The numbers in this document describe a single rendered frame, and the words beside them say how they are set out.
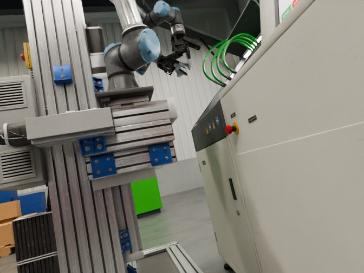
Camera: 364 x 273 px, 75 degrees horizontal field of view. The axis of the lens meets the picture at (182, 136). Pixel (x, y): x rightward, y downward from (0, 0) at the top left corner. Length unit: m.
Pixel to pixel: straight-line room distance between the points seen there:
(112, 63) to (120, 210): 0.67
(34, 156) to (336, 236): 1.06
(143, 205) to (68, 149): 3.44
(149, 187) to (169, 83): 4.84
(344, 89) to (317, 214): 0.30
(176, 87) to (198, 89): 0.82
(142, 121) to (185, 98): 7.54
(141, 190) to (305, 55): 4.11
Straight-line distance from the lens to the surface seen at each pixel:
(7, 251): 4.71
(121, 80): 1.03
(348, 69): 0.52
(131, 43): 1.01
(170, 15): 1.41
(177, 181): 7.86
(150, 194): 4.53
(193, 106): 8.46
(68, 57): 1.30
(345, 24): 0.53
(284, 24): 0.65
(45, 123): 0.88
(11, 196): 7.35
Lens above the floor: 0.69
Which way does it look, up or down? 8 degrees up
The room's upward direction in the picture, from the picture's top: 12 degrees counter-clockwise
